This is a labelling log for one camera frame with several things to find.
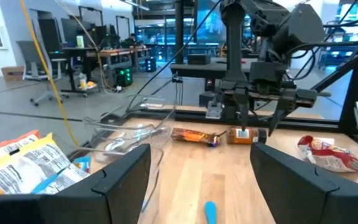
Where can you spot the orange-brown spice bottle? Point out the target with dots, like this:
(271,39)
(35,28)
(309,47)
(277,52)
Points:
(232,137)

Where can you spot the iridescent rainbow spoon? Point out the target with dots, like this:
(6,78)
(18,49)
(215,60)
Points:
(213,143)

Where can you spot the wooden-top office desk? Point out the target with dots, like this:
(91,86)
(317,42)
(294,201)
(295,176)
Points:
(113,52)

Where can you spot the cardboard box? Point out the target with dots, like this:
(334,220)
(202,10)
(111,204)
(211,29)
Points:
(12,73)

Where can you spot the orange candy bar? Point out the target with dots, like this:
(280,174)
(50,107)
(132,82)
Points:
(191,135)

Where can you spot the silver spoon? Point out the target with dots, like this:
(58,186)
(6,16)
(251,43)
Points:
(114,145)

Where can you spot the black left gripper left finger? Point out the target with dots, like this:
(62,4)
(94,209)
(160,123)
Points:
(110,199)

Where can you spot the yellow ramen packet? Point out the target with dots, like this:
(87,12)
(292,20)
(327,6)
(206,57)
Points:
(17,168)

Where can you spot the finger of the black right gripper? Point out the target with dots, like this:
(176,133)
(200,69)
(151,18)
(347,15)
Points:
(283,105)
(242,102)

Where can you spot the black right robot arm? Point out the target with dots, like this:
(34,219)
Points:
(297,28)

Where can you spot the orange ramen packet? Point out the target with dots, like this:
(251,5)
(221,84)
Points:
(26,137)

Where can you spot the teal plastic utensil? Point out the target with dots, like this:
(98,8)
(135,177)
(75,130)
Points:
(210,214)

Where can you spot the narrow clear plastic bin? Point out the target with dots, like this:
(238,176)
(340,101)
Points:
(104,158)

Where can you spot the green-lit computer tower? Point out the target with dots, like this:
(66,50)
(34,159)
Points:
(123,76)

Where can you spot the red ramen packet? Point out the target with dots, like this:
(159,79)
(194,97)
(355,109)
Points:
(331,155)

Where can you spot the black side table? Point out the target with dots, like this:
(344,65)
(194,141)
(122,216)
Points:
(204,70)

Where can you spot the wide clear plastic bin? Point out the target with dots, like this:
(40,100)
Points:
(120,130)

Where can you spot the grey office chair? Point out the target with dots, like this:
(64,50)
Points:
(31,59)

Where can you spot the blue ramen packet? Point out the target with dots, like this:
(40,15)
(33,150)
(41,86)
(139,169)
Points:
(70,179)

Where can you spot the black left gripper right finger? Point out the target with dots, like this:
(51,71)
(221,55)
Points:
(297,199)

